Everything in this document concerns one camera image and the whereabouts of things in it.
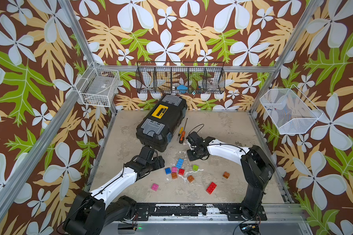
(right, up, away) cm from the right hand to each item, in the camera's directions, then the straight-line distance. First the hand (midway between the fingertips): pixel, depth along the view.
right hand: (189, 157), depth 93 cm
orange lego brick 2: (-1, -11, -9) cm, 14 cm away
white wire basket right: (+57, +30, -9) cm, 65 cm away
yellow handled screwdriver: (-6, +15, +12) cm, 20 cm away
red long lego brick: (+11, -15, -11) cm, 22 cm away
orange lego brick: (-10, -9, -7) cm, 15 cm away
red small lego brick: (-6, -7, -7) cm, 11 cm away
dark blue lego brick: (-14, -7, -6) cm, 17 cm away
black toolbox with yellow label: (-21, +17, -6) cm, 28 cm away
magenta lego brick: (-21, -14, -12) cm, 28 cm away
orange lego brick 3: (+20, -8, -8) cm, 24 cm away
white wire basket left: (-55, +44, -6) cm, 71 cm away
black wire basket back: (+2, +53, +4) cm, 53 cm away
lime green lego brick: (+3, -6, -4) cm, 8 cm away
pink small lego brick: (-10, -6, -4) cm, 13 cm away
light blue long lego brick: (-7, -3, -2) cm, 8 cm away
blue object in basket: (-5, +45, +3) cm, 45 cm away
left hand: (-18, -1, -6) cm, 19 cm away
